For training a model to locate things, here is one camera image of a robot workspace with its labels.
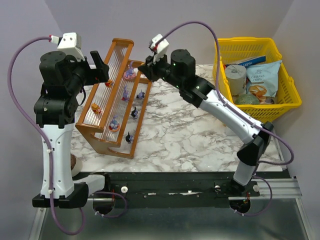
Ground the orange bear toy back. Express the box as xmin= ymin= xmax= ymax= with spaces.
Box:
xmin=104 ymin=79 xmax=114 ymax=88

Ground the orange bear toy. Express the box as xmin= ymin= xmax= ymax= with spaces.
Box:
xmin=91 ymin=103 xmax=102 ymax=115
xmin=104 ymin=79 xmax=114 ymax=88

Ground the purple donkey red base toy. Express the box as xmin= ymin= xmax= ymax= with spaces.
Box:
xmin=121 ymin=85 xmax=130 ymax=102

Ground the black hat donkey toy back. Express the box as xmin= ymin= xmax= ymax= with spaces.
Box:
xmin=130 ymin=107 xmax=139 ymax=119

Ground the black hat donkey toy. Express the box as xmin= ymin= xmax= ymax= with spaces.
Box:
xmin=125 ymin=132 xmax=134 ymax=144
xmin=130 ymin=107 xmax=139 ymax=119

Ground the black hat donkey toy front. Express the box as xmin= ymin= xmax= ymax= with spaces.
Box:
xmin=125 ymin=132 xmax=134 ymax=144

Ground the yellow plastic basket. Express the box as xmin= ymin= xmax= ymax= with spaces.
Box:
xmin=212 ymin=37 xmax=302 ymax=123

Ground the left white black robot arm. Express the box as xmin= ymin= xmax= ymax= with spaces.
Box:
xmin=32 ymin=51 xmax=109 ymax=209

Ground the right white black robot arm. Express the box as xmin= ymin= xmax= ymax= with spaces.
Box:
xmin=138 ymin=49 xmax=273 ymax=192

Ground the brown tiered acrylic shelf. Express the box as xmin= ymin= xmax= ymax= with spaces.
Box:
xmin=75 ymin=38 xmax=152 ymax=159

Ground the grey cylindrical canister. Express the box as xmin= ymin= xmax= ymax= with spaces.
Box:
xmin=225 ymin=64 xmax=247 ymax=96

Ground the brown topped white roll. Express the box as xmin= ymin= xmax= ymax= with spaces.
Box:
xmin=70 ymin=153 xmax=83 ymax=177

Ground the dark blue box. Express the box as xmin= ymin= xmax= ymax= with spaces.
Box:
xmin=224 ymin=55 xmax=266 ymax=68

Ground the green round item in basket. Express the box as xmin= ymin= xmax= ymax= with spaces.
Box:
xmin=234 ymin=94 xmax=260 ymax=105

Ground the light blue chips bag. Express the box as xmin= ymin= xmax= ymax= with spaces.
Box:
xmin=246 ymin=60 xmax=282 ymax=98

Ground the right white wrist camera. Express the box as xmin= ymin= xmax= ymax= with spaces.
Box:
xmin=149 ymin=34 xmax=169 ymax=64

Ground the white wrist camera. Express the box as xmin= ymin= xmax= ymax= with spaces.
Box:
xmin=149 ymin=34 xmax=169 ymax=64
xmin=49 ymin=32 xmax=85 ymax=62

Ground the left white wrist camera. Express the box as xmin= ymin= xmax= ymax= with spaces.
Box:
xmin=49 ymin=32 xmax=85 ymax=62

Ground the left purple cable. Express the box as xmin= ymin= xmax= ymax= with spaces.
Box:
xmin=7 ymin=35 xmax=87 ymax=236

